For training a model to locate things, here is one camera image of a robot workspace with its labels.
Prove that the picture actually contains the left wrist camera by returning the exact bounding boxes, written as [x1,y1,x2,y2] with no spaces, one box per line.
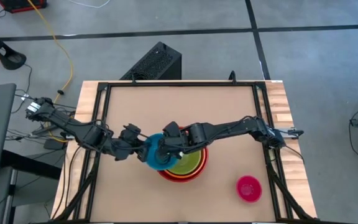
[122,123,142,139]

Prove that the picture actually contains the green plastic bowl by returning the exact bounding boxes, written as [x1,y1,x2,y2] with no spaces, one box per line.
[168,149,203,176]

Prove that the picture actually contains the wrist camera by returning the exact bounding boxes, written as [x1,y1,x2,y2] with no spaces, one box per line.
[122,123,142,139]
[162,121,180,138]

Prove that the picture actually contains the black stand foot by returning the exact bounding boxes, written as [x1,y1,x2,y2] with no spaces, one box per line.
[0,22,27,71]

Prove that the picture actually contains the yellow extension cable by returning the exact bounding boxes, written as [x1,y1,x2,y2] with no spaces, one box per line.
[26,0,75,144]

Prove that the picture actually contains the black perforated computer case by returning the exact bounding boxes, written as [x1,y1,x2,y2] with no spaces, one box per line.
[119,41,183,82]

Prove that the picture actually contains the large red plastic bowl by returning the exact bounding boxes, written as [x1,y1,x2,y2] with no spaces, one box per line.
[157,126,209,184]

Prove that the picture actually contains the small pink plastic bowl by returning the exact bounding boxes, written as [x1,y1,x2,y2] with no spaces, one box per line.
[236,175,263,203]

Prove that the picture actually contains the orange plastic bowl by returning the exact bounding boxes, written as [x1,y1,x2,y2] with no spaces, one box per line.
[163,148,207,180]

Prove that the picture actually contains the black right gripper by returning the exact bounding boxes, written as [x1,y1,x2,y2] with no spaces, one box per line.
[155,123,198,165]

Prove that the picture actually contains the white floor cable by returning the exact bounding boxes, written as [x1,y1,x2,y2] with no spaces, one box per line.
[69,0,111,9]

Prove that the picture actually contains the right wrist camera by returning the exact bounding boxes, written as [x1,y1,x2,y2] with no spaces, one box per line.
[162,121,180,138]

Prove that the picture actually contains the red and black box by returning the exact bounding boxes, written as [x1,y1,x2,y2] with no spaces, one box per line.
[0,0,48,14]

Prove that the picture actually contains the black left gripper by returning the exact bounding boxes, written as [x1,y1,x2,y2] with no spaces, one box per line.
[114,129,152,164]

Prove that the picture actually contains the blue plastic bowl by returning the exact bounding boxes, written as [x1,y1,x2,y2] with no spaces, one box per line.
[143,133,180,171]

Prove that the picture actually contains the black side desk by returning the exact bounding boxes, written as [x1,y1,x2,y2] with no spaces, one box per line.
[0,149,63,181]

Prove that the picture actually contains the black metal table frame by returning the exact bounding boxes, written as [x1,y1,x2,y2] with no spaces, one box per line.
[52,80,319,224]

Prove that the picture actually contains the black thin floor cable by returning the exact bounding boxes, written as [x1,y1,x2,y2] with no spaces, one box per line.
[10,63,33,114]

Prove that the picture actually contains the brown table mat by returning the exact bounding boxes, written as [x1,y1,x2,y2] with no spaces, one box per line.
[89,85,277,223]

